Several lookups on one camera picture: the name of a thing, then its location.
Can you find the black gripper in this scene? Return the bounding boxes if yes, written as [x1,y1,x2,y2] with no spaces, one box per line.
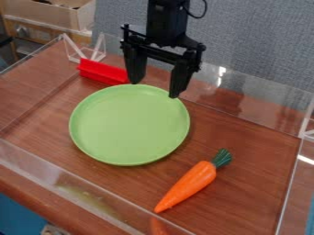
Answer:
[122,0,206,98]

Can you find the orange toy carrot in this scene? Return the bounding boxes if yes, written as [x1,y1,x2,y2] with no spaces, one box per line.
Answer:
[154,149,231,213]

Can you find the red plastic block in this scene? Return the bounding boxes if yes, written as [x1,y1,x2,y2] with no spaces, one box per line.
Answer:
[78,59,128,85]

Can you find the green round plate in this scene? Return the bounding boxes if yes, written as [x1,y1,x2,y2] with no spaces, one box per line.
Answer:
[68,84,190,166]

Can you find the wooden box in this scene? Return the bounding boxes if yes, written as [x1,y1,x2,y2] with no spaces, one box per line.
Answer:
[0,0,96,31]

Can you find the black cable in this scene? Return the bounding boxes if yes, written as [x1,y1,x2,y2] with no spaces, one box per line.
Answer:
[183,0,208,19]

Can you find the clear acrylic enclosure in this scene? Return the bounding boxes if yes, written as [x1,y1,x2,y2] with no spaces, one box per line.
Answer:
[0,39,314,235]

